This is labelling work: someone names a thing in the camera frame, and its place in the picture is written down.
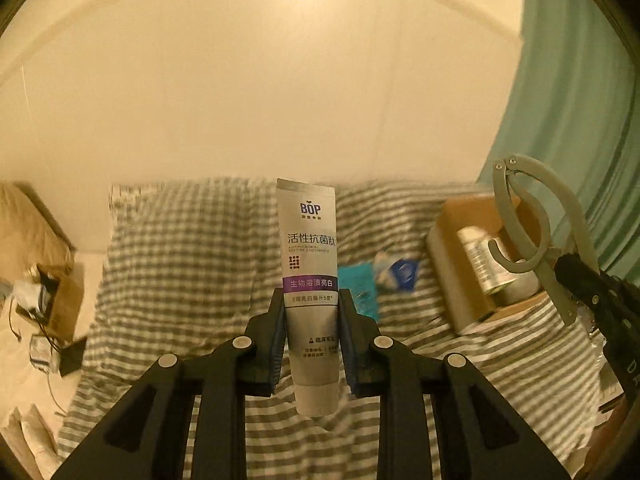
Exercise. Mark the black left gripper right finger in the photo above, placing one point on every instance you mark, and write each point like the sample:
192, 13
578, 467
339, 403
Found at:
439, 418

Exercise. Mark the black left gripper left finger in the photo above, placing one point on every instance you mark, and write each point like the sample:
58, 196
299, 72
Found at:
180, 408

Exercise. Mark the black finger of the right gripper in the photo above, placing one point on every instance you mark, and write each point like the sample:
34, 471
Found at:
614, 304

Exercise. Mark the white toothpaste tube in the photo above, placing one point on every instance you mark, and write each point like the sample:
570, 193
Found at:
307, 227

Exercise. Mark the white roll in box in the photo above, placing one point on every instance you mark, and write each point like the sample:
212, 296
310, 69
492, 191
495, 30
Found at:
503, 286

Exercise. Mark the black flat device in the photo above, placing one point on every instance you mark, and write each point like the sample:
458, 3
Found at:
71, 357

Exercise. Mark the right cardboard box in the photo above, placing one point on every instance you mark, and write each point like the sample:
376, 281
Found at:
479, 293

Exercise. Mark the white charger block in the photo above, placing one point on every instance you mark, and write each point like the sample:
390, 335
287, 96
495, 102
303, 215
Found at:
43, 355

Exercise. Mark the left cardboard box with clutter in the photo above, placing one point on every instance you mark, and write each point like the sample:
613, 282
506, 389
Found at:
49, 297

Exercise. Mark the blue white pouch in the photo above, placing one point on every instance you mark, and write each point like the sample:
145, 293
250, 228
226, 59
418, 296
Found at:
394, 273

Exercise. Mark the grey checked blanket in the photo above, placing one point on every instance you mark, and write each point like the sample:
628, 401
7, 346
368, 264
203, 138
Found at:
191, 262

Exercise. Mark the teal card packet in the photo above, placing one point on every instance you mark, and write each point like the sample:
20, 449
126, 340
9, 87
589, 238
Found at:
360, 281

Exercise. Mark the teal curtain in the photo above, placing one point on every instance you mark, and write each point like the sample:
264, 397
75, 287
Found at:
574, 106

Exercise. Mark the beige pillow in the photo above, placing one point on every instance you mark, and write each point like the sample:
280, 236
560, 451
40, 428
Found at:
26, 236

